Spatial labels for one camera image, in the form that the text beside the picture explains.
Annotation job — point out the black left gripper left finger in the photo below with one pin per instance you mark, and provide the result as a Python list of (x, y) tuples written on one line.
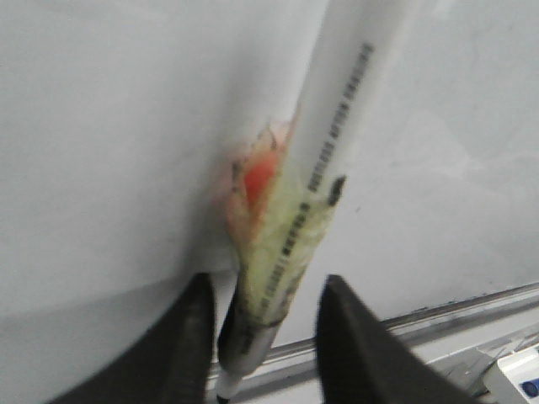
[(169, 364)]

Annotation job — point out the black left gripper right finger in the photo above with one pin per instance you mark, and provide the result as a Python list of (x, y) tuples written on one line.
[(360, 361)]

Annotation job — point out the white marker with red magnet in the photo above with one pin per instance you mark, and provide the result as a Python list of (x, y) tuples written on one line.
[(286, 190)]

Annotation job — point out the grey metal pegboard stand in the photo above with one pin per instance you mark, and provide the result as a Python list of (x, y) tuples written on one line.
[(459, 345)]

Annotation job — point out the white plastic marker tray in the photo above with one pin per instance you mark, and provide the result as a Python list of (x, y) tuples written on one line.
[(515, 369)]

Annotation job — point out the blue capped white marker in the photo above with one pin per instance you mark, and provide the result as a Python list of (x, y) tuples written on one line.
[(530, 388)]

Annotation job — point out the white whiteboard with grey frame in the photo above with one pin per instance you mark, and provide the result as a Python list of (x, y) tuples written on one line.
[(117, 115)]

